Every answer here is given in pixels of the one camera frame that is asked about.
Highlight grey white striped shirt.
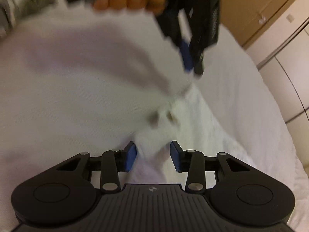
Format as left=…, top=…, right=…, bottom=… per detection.
left=1, top=6, right=244, bottom=190

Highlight light grey bed sheet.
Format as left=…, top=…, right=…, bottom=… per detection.
left=0, top=24, right=305, bottom=232

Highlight wooden wardrobe door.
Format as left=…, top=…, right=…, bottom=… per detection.
left=220, top=0, right=296, bottom=49

